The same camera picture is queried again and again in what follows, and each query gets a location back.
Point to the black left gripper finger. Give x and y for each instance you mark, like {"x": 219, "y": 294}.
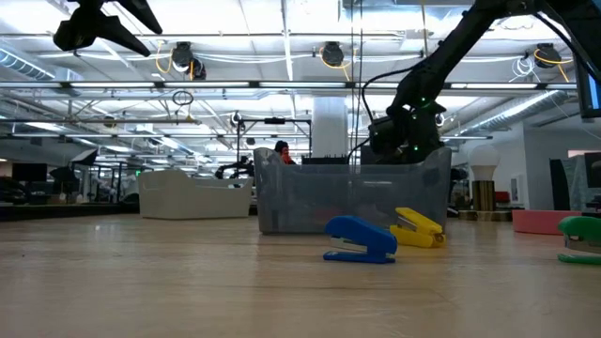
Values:
{"x": 119, "y": 35}
{"x": 141, "y": 14}

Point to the yellow mini stapler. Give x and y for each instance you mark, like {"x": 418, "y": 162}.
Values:
{"x": 413, "y": 235}

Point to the blue mini stapler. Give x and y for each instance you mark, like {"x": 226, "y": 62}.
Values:
{"x": 361, "y": 235}

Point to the pink tape roll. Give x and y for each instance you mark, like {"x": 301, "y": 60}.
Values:
{"x": 535, "y": 223}

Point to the green mini stapler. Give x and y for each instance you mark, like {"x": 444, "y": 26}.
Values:
{"x": 582, "y": 230}

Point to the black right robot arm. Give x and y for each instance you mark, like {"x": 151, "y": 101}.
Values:
{"x": 451, "y": 51}

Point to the white bulb table lamp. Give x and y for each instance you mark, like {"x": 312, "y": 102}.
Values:
{"x": 483, "y": 162}

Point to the white building column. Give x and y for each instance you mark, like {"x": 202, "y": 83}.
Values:
{"x": 330, "y": 127}

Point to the dark translucent plastic bin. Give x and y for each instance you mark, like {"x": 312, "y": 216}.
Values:
{"x": 305, "y": 202}

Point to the person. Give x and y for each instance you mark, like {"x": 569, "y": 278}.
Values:
{"x": 284, "y": 155}

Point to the light grey plastic bin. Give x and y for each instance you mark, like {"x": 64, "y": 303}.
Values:
{"x": 188, "y": 197}

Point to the blue screen computer monitor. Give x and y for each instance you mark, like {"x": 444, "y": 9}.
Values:
{"x": 592, "y": 94}

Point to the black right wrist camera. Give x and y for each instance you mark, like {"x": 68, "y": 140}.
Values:
{"x": 382, "y": 136}

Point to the black background rig frame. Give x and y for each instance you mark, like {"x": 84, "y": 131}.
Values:
{"x": 274, "y": 120}

